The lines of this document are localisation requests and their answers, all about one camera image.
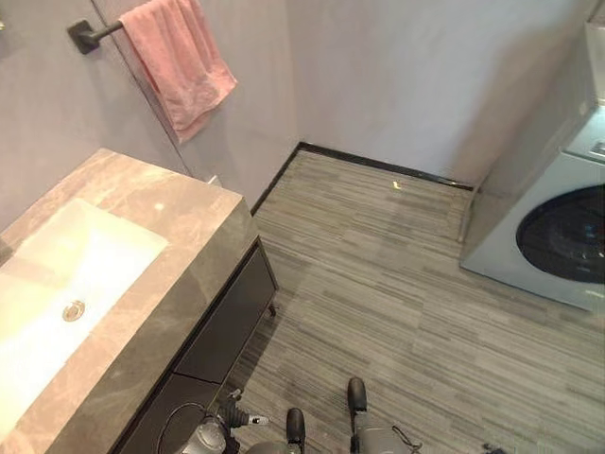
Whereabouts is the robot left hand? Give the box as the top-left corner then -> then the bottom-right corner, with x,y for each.
225,388 -> 271,429

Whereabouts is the metal sink drain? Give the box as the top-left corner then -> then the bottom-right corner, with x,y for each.
61,300 -> 87,323

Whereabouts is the white rectangular sink basin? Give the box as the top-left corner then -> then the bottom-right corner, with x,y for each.
0,197 -> 170,410

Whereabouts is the pink towel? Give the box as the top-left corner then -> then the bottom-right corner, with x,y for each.
117,0 -> 239,145

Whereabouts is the black towel bar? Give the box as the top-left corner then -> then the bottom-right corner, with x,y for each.
66,17 -> 126,56

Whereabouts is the silver robot left leg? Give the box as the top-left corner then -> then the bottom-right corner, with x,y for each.
245,439 -> 304,454

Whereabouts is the silver robot leg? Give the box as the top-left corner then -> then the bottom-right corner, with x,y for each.
245,439 -> 304,454
350,410 -> 406,454

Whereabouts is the dark robot left foot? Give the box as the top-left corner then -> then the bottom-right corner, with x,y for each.
285,407 -> 306,444

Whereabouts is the dark robot foot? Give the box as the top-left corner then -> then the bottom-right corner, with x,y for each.
285,407 -> 306,444
347,376 -> 368,413

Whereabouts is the dark vanity cabinet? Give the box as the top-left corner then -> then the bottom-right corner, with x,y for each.
111,236 -> 280,454

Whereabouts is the dark robot right foot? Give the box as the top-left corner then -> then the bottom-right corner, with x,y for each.
347,376 -> 368,413

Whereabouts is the silver robot right leg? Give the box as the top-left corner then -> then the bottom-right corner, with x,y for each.
350,410 -> 406,454

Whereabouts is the brown marble vanity counter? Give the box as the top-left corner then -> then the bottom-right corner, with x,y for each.
0,147 -> 260,454

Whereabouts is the white front-load washing machine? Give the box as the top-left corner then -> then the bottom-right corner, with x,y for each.
459,147 -> 605,313

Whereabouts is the black baseboard strip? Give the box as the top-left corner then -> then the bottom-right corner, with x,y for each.
249,140 -> 475,218

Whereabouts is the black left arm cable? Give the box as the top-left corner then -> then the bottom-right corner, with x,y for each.
164,402 -> 223,448

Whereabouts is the black cable on right leg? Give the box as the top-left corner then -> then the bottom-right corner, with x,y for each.
390,425 -> 424,452

